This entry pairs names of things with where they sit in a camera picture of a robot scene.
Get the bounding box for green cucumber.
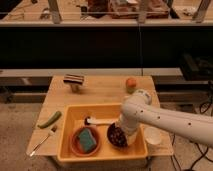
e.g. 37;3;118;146
37;111;62;129

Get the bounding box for dark bowl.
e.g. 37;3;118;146
107;123;128;147

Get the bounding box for black cable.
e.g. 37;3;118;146
168;99;213;171

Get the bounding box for yellow plastic bin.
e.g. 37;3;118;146
57;103;148;162

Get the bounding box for purple grapes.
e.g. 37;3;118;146
111;128;124;145

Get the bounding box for orange fruit on cup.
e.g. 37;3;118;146
125;77;137;93

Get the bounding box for orange plate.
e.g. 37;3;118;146
69;126;101;157

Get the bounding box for white cup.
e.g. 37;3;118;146
144;127;162;145

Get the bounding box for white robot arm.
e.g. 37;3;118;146
119;89;213;148

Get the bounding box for silver fork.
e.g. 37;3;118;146
29;125;57;157

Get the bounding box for striped wooden block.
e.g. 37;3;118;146
63;74;84;93

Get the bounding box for white handled brush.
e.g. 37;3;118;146
84;116;117;125

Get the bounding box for teal sponge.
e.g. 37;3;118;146
78;128;97;153

